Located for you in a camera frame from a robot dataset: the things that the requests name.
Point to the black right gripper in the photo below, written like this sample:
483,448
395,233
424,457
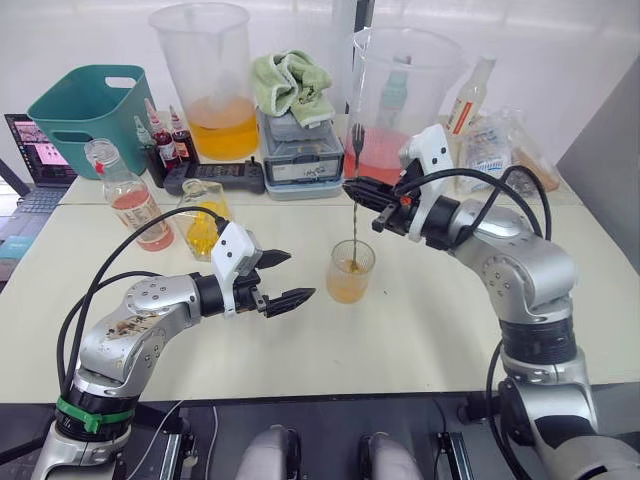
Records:
407,205

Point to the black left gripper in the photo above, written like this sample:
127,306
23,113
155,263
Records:
247,295

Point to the long metal bar spoon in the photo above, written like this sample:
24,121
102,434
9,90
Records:
357,225

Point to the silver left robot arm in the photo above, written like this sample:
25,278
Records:
125,330

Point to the green band on arm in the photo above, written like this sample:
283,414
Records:
95,412

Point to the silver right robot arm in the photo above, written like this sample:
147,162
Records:
525,270

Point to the ribbed drinking glass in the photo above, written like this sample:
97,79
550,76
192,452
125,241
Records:
350,285

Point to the square bottle yellow liquid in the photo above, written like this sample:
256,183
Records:
202,235

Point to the clear jug red liquid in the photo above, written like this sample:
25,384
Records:
400,100

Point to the green clear bottle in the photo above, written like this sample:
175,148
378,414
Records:
397,95

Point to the clear bottle orange white label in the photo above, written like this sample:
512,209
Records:
470,100

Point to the glass juice bottle pink liquid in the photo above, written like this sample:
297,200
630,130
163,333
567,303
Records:
137,210

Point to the red dye dropper bottle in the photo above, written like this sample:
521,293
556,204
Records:
157,140
181,140

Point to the clear jug orange liquid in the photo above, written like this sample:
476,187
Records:
220,100

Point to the dark green dropper bottle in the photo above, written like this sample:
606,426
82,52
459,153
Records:
141,132

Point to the black handheld controller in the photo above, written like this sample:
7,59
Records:
220,177

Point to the clear plastic bag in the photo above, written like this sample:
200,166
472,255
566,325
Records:
490,145

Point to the green towel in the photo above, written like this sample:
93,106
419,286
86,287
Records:
292,87

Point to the brown packet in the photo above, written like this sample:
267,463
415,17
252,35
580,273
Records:
537,167

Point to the grey panel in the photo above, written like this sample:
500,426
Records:
605,150

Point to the teal plastic bin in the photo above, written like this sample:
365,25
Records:
90,115

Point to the teal box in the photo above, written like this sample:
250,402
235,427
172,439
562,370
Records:
15,247

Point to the open laptop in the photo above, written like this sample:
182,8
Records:
37,160

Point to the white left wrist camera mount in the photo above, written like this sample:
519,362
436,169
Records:
232,252

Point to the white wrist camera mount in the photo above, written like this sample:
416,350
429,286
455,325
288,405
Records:
432,145
232,252

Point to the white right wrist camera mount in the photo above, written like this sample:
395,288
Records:
432,145

